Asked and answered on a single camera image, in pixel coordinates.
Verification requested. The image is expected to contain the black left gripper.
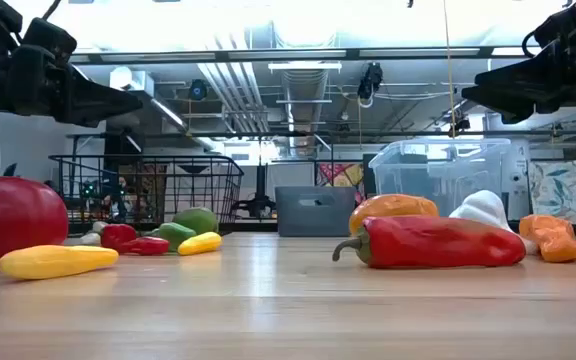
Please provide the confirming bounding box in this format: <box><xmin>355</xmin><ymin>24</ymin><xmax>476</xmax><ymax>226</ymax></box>
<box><xmin>7</xmin><ymin>44</ymin><xmax>144</xmax><ymax>129</ymax></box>

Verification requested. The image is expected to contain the white garlic bulb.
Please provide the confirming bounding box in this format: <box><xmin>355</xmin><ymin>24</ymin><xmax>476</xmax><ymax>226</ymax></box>
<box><xmin>448</xmin><ymin>189</ymin><xmax>540</xmax><ymax>255</ymax></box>

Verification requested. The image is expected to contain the small red habanero pepper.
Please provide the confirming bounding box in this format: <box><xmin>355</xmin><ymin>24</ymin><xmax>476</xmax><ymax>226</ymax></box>
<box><xmin>100</xmin><ymin>223</ymin><xmax>138</xmax><ymax>250</ymax></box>

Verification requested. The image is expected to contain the red tomato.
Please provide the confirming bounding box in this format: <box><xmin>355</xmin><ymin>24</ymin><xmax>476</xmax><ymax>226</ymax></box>
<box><xmin>0</xmin><ymin>175</ymin><xmax>70</xmax><ymax>269</ymax></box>

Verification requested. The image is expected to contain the orange carrot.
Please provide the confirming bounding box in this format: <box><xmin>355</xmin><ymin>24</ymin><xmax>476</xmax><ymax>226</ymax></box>
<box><xmin>518</xmin><ymin>214</ymin><xmax>576</xmax><ymax>264</ymax></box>

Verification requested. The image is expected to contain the small red chili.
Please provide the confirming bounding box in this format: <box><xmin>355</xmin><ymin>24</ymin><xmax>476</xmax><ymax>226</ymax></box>
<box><xmin>116</xmin><ymin>235</ymin><xmax>171</xmax><ymax>257</ymax></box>

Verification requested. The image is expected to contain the green jalapeno pepper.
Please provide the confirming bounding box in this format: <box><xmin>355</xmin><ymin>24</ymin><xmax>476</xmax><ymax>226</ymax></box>
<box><xmin>156</xmin><ymin>221</ymin><xmax>198</xmax><ymax>253</ymax></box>

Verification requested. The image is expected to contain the green lime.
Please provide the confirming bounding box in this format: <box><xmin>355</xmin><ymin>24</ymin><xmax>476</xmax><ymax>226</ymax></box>
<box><xmin>171</xmin><ymin>206</ymin><xmax>220</xmax><ymax>236</ymax></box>

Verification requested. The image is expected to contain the small yellow pepper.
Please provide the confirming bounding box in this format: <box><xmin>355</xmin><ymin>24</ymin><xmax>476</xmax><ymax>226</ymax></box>
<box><xmin>177</xmin><ymin>231</ymin><xmax>224</xmax><ymax>257</ymax></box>
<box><xmin>0</xmin><ymin>244</ymin><xmax>120</xmax><ymax>281</ymax></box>

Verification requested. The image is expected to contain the orange pepper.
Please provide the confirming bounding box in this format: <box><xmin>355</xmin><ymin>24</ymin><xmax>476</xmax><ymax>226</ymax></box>
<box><xmin>348</xmin><ymin>193</ymin><xmax>440</xmax><ymax>236</ymax></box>

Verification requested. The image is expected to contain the long red pepper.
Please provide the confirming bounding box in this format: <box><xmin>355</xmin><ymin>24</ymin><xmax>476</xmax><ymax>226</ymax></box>
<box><xmin>331</xmin><ymin>214</ymin><xmax>527</xmax><ymax>270</ymax></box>

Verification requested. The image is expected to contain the white ceiling unit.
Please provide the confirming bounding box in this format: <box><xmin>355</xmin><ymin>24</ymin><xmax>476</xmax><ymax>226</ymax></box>
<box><xmin>109</xmin><ymin>66</ymin><xmax>155</xmax><ymax>99</ymax></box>

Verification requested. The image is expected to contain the clear plastic tub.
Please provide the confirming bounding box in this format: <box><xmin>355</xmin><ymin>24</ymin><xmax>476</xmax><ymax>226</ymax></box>
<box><xmin>368</xmin><ymin>138</ymin><xmax>513</xmax><ymax>221</ymax></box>

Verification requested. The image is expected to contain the black ceiling spotlight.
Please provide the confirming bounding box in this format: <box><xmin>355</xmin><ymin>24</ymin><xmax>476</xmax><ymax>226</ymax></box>
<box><xmin>187</xmin><ymin>78</ymin><xmax>210</xmax><ymax>102</ymax></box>

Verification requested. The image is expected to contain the black hanging device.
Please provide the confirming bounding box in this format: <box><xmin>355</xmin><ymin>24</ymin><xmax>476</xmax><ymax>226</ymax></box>
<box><xmin>357</xmin><ymin>61</ymin><xmax>385</xmax><ymax>109</ymax></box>

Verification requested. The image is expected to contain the colourful painting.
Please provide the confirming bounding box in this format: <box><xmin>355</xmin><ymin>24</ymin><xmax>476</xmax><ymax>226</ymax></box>
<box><xmin>316</xmin><ymin>162</ymin><xmax>367</xmax><ymax>201</ymax></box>

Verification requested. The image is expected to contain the grey plastic bin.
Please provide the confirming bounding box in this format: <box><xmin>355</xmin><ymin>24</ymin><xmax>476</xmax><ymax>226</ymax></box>
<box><xmin>274</xmin><ymin>185</ymin><xmax>357</xmax><ymax>238</ymax></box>

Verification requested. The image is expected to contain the black wire basket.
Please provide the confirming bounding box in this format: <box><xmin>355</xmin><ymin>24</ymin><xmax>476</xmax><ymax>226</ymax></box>
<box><xmin>48</xmin><ymin>154</ymin><xmax>245</xmax><ymax>237</ymax></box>

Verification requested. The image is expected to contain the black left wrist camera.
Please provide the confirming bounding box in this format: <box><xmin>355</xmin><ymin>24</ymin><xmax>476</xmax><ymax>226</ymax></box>
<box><xmin>21</xmin><ymin>17</ymin><xmax>78</xmax><ymax>64</ymax></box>

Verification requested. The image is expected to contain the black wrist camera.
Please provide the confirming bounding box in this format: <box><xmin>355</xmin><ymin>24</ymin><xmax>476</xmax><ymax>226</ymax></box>
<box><xmin>21</xmin><ymin>17</ymin><xmax>78</xmax><ymax>64</ymax></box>
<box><xmin>532</xmin><ymin>0</ymin><xmax>576</xmax><ymax>50</ymax></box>

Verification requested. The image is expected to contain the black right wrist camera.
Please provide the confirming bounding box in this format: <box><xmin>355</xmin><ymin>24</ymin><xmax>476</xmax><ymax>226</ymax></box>
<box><xmin>532</xmin><ymin>0</ymin><xmax>576</xmax><ymax>50</ymax></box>

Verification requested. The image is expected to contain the floral wall mural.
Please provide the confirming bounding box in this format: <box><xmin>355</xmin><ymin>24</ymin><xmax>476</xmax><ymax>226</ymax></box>
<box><xmin>527</xmin><ymin>159</ymin><xmax>576</xmax><ymax>225</ymax></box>

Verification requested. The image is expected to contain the silver air duct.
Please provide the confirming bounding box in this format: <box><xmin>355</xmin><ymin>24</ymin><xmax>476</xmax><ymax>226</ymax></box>
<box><xmin>280</xmin><ymin>64</ymin><xmax>330</xmax><ymax>151</ymax></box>

